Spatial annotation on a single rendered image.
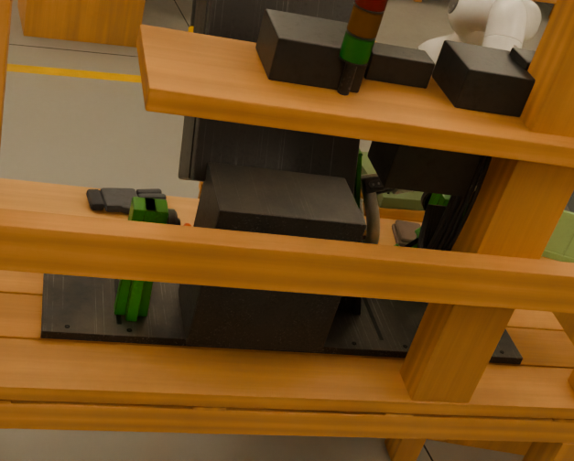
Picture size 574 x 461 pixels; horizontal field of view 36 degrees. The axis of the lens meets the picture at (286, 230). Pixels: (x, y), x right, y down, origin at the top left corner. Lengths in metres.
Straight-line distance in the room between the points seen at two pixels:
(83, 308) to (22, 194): 0.44
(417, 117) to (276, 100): 0.25
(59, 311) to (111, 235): 0.45
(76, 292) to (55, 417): 0.29
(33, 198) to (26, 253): 0.74
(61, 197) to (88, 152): 2.03
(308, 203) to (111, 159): 2.55
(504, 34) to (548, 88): 0.55
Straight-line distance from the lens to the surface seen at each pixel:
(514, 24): 2.13
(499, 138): 1.53
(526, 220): 1.71
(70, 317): 1.87
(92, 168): 4.13
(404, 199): 2.65
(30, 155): 4.16
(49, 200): 2.21
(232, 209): 1.66
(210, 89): 1.38
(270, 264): 1.53
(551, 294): 1.79
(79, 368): 1.79
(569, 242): 2.83
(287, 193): 1.76
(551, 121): 1.61
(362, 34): 1.43
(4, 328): 1.86
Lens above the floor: 2.11
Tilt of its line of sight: 32 degrees down
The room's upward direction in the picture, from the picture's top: 17 degrees clockwise
